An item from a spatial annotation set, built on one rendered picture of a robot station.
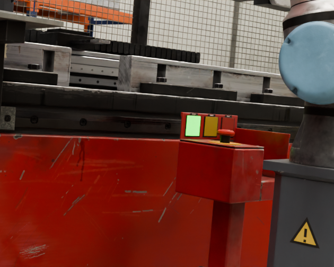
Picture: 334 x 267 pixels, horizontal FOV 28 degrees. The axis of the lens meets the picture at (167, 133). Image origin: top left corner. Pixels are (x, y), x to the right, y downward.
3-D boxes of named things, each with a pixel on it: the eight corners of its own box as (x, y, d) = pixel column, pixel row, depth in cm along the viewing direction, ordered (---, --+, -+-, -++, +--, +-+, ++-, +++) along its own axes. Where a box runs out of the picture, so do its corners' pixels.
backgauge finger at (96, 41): (84, 45, 169) (85, 25, 169) (38, 46, 189) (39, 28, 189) (123, 50, 176) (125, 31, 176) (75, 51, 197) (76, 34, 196)
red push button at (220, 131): (226, 147, 143) (227, 130, 142) (211, 144, 145) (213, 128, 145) (237, 147, 145) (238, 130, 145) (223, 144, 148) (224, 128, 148)
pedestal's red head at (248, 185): (229, 204, 137) (237, 117, 136) (174, 192, 148) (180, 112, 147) (284, 199, 152) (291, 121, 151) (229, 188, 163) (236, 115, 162)
